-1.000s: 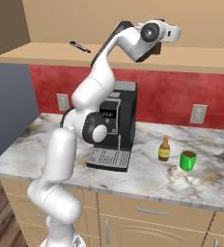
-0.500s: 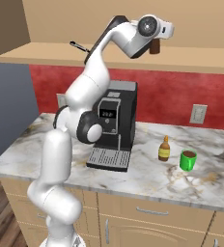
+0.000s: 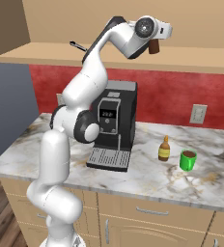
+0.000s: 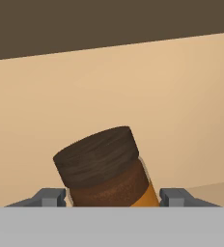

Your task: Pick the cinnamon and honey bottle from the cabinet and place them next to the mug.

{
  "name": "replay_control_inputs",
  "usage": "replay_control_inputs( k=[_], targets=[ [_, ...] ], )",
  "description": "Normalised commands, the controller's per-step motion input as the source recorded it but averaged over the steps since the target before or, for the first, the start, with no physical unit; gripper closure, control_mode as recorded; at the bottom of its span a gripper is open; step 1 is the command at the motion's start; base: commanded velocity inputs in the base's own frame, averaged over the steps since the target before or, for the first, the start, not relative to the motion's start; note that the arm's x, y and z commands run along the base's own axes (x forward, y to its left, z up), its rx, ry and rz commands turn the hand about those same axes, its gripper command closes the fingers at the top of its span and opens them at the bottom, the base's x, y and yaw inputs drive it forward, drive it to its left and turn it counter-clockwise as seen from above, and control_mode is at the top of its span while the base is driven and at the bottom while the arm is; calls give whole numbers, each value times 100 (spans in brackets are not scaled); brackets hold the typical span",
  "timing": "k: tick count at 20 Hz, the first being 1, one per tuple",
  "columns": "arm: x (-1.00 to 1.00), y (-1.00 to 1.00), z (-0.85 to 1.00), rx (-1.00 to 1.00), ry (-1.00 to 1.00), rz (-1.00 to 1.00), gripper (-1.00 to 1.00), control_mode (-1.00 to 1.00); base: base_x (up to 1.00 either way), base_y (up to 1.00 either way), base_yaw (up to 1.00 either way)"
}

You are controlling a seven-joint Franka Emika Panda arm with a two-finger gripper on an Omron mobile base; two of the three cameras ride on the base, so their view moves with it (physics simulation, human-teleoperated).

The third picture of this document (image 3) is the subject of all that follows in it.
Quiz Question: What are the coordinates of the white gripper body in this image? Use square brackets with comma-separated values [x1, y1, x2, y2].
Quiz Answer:
[163, 23, 174, 40]

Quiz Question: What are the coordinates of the brown cinnamon bottle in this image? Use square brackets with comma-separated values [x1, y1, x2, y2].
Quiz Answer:
[148, 39, 161, 55]

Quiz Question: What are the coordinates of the amber honey bottle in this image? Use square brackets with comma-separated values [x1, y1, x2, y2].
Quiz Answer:
[157, 134, 171, 162]

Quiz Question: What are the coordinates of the green mug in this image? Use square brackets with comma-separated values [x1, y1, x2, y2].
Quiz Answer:
[179, 148, 198, 173]

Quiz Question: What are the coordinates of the tan cabinet door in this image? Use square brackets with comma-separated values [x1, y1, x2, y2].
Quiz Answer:
[0, 0, 32, 69]

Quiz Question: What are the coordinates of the black coffee machine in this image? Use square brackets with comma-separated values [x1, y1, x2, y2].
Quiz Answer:
[85, 80, 138, 173]

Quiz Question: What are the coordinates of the grey fridge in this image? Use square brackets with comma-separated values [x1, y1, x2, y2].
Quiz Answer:
[0, 62, 41, 169]

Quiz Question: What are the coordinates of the tan wall cabinet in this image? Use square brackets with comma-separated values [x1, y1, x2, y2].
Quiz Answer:
[0, 0, 224, 76]

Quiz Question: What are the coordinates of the white wall socket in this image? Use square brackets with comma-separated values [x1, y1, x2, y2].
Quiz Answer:
[56, 93, 66, 107]
[189, 103, 209, 125]

